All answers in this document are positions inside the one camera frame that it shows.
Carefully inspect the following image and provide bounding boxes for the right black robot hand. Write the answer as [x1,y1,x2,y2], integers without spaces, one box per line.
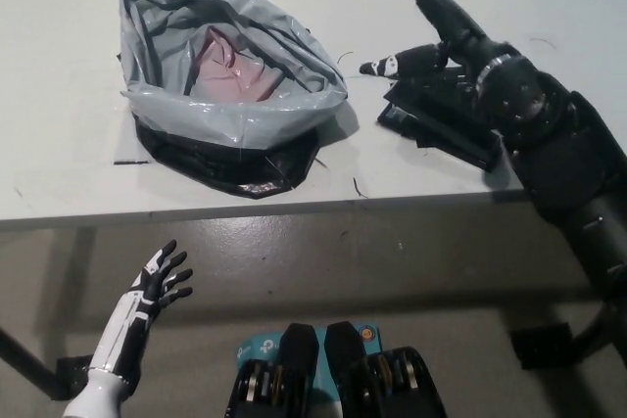
[359,0,521,92]

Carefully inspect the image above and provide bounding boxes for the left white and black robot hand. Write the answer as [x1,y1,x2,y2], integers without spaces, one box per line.
[85,239,194,380]

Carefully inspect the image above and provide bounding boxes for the stack of black packets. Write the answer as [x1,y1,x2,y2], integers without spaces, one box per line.
[375,94,505,174]

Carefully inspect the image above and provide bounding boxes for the grey and black plastic bag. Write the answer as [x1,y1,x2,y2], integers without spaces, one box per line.
[119,0,348,202]

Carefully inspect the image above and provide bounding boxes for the black table leg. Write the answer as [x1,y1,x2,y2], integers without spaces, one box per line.
[0,327,63,402]

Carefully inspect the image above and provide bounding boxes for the teal router box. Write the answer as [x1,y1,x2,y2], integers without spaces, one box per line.
[233,320,382,418]

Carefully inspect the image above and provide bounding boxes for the black robot legs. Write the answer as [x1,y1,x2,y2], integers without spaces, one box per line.
[223,322,448,418]

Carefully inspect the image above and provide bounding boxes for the pink crumpled plastic item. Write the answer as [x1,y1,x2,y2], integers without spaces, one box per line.
[188,24,290,102]

